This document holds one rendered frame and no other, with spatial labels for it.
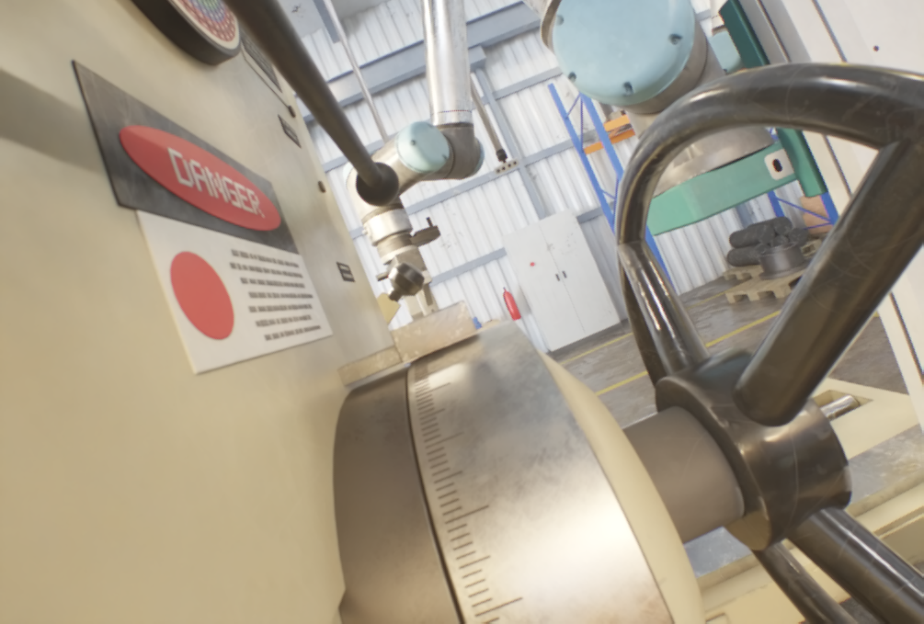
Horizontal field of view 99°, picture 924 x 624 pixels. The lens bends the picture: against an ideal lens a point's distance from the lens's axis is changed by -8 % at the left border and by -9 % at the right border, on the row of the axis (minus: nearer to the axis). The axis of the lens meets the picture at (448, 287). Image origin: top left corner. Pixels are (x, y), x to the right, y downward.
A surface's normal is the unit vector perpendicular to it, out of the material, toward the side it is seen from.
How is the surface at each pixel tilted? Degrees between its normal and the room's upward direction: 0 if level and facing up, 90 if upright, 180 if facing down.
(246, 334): 90
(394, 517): 49
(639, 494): 75
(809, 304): 81
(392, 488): 41
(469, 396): 31
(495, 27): 90
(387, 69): 90
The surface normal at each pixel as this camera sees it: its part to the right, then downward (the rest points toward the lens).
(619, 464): 0.67, -0.63
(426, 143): 0.65, -0.30
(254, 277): 0.92, -0.39
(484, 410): -0.33, -0.77
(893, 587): -0.59, -0.40
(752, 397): -0.90, 0.30
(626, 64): -0.54, 0.29
